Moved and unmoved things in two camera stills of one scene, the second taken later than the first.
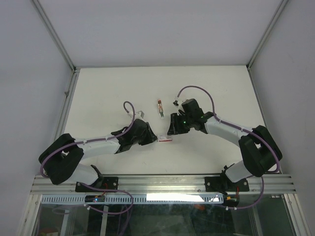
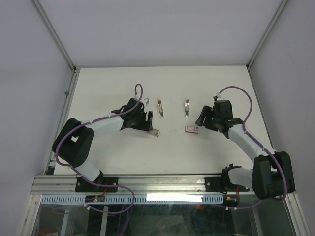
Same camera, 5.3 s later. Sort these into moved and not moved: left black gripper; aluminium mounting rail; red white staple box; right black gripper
Moved: red white staple box; right black gripper; left black gripper
Not moved: aluminium mounting rail
